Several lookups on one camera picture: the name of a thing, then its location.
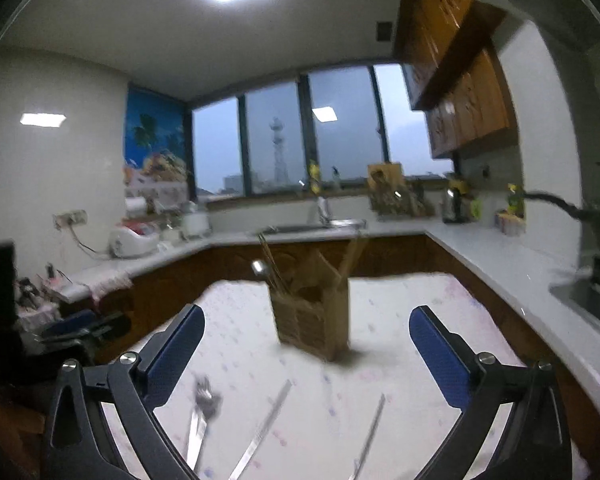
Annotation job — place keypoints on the white wall socket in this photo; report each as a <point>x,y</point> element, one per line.
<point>71,220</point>

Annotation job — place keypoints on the wooden upper cabinets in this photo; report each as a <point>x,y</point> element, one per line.
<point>460,85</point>

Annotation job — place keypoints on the white rice cooker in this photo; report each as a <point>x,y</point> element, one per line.
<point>195,224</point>

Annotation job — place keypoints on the clear spray bottle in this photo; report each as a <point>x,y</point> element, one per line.
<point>335,179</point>

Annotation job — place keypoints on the wooden cutting board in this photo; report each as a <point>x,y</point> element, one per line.
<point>384,180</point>

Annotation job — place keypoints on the spice container set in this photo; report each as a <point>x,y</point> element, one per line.
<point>509,224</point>

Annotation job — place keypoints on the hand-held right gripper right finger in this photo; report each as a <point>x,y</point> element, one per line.
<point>440,355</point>

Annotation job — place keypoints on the white lace cloth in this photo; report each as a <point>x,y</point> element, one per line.
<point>110,282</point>

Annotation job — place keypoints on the green yellow bottle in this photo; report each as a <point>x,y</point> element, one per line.
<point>516,202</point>

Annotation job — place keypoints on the wall poster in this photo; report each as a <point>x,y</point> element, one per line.
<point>155,140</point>

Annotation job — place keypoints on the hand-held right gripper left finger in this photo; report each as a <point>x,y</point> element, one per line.
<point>175,350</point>

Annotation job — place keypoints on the dark wall vent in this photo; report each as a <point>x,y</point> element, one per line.
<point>383,31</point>

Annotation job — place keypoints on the steel stove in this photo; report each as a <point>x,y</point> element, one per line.
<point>587,290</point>

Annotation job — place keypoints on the steel kettle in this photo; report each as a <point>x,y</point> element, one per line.
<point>454,202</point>

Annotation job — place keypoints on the metal fork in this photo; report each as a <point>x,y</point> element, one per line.
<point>205,395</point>

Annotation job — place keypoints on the window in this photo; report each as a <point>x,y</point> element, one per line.
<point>275,140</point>

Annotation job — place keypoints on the wooden utensil holder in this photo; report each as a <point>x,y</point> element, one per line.
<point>312,315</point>

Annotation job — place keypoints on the white countertop appliance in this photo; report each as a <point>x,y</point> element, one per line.
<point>132,242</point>

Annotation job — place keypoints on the dish rack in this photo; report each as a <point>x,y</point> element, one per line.
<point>400,202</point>

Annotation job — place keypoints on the chrome faucet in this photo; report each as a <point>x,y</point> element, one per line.
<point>322,210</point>

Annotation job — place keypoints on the metal chopstick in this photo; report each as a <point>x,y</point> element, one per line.
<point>262,427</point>
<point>370,435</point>

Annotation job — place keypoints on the floral white tablecloth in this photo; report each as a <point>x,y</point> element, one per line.
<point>330,400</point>

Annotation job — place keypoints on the green plastic item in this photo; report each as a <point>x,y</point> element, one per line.
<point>476,209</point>

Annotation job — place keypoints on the steel sink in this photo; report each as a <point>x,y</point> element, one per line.
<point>310,227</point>

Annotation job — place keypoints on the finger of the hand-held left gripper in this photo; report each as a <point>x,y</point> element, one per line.
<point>72,322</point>
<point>112,325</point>

